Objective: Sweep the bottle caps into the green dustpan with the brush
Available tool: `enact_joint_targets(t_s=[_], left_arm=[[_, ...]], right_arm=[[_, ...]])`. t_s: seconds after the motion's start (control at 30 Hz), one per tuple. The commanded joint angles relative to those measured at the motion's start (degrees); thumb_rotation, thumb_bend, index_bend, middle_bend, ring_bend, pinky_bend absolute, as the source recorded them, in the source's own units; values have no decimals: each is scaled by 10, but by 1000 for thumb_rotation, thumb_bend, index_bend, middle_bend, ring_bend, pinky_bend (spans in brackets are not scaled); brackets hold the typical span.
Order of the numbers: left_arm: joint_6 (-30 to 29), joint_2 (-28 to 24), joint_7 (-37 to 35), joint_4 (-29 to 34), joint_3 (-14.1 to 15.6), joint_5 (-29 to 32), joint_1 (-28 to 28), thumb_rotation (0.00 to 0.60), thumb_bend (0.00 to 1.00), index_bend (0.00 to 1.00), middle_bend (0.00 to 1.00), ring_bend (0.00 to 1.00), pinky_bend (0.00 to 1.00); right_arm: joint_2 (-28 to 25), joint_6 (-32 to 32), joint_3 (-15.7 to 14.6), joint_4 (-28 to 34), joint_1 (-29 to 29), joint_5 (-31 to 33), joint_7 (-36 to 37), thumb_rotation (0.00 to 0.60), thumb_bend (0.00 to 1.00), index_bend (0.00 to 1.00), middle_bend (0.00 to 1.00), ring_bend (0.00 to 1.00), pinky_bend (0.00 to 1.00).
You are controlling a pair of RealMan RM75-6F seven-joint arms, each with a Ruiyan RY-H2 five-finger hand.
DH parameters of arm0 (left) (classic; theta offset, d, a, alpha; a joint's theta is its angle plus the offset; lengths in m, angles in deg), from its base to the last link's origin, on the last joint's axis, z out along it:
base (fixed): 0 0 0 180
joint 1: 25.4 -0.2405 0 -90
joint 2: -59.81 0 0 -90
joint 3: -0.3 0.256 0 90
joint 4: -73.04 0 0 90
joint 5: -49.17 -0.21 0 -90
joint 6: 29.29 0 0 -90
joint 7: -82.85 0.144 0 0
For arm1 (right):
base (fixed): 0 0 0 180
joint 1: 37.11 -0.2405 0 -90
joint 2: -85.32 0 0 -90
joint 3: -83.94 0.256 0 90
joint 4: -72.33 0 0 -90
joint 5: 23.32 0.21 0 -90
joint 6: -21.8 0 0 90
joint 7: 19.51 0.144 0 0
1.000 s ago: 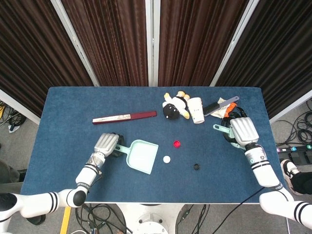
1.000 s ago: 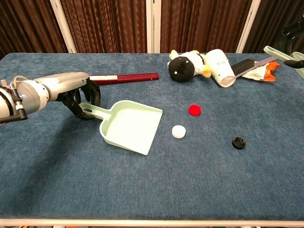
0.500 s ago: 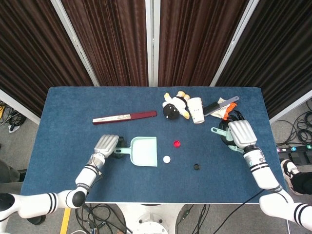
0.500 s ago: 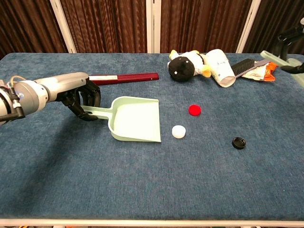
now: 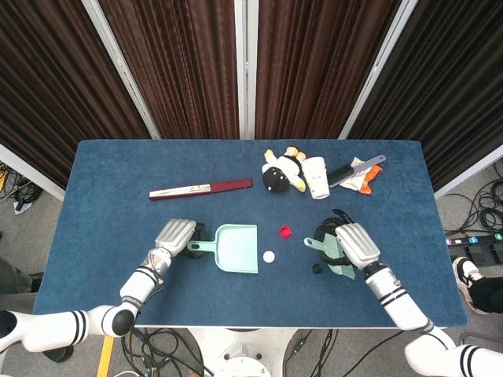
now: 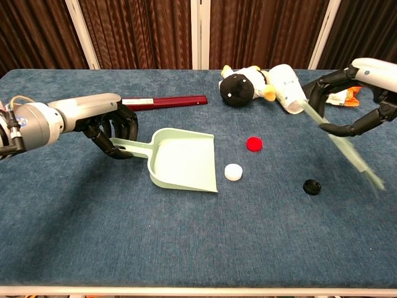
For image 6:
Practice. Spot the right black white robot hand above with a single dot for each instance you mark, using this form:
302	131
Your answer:
375	73

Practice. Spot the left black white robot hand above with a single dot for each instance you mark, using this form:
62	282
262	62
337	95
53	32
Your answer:
90	107

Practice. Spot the mint green hand brush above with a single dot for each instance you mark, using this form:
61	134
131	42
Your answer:
350	152

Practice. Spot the mint green dustpan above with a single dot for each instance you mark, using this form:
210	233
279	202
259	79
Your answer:
183	161

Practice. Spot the black bottle cap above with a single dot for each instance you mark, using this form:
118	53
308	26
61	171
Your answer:
311	186

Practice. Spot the red bottle cap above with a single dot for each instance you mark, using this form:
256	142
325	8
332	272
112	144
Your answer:
254	144

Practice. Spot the white bottle cap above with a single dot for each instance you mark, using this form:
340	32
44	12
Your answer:
233	171

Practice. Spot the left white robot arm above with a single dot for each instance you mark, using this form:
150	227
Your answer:
31	127

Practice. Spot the crumpled orange white wrapper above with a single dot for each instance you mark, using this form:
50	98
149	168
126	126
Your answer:
344	97

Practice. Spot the brown pleated divider panel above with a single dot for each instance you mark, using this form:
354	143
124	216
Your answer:
266	34
136	34
363	31
34	34

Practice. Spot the dark red folded fan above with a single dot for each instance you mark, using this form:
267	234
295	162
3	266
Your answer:
173	101

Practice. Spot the white paper cup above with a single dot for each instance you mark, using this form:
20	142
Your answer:
287	87

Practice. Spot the black white plush toy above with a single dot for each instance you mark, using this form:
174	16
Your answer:
237	90

